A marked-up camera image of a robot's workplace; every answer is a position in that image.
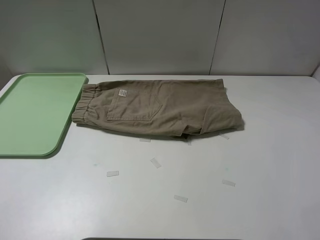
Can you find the light green plastic tray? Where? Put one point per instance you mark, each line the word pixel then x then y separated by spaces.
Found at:
pixel 34 112

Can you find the khaki shorts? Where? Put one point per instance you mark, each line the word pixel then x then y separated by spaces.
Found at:
pixel 158 107

